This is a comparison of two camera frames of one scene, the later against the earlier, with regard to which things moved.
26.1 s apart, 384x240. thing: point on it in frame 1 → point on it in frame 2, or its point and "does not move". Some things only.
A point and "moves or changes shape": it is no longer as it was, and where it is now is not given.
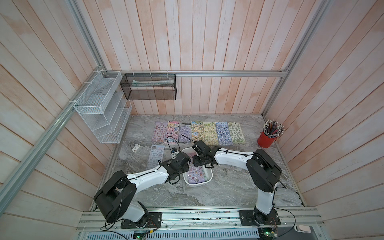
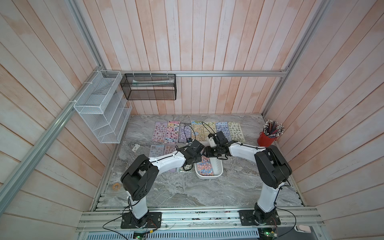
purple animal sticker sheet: x=197 y=174 → x=168 y=149
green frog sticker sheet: x=237 y=136 does not move
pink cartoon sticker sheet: x=172 y=134 does not move
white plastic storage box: x=196 y=176 moves or changes shape
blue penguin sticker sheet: x=224 y=135 does not move
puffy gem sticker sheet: x=185 y=129 does not move
